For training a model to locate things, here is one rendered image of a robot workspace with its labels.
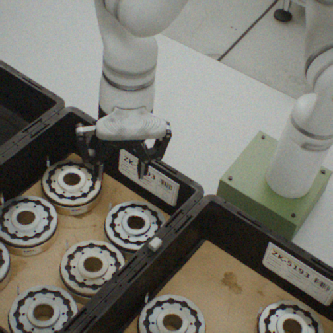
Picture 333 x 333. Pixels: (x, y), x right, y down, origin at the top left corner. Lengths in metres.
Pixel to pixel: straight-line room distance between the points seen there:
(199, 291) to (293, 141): 0.33
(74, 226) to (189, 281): 0.22
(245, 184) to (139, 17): 0.65
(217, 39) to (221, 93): 1.30
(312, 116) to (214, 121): 0.41
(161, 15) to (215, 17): 2.25
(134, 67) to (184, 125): 0.70
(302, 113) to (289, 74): 1.62
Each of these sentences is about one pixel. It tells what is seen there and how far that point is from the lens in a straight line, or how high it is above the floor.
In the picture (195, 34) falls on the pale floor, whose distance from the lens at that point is 2.98.
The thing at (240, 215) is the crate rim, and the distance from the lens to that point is 1.16.
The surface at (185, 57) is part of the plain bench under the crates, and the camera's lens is 1.76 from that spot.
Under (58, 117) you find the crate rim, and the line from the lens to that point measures 1.26.
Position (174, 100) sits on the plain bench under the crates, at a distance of 1.64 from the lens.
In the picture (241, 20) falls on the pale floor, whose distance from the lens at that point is 3.10.
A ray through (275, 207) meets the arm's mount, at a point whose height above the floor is 0.77.
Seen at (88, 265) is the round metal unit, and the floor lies 0.84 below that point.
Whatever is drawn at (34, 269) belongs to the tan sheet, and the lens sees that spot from 1.19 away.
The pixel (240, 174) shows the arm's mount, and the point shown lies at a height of 0.77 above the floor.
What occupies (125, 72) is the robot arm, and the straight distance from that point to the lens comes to 0.90.
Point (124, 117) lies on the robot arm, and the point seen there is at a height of 1.16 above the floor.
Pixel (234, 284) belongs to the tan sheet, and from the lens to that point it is 1.19.
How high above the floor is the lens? 1.82
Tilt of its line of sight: 48 degrees down
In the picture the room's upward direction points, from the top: 9 degrees clockwise
